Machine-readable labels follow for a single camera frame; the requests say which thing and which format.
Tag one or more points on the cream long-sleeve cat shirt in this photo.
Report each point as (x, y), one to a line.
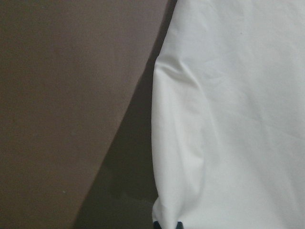
(228, 116)

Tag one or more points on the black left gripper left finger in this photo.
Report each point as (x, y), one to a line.
(156, 225)

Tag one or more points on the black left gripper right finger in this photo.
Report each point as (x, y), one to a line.
(179, 225)

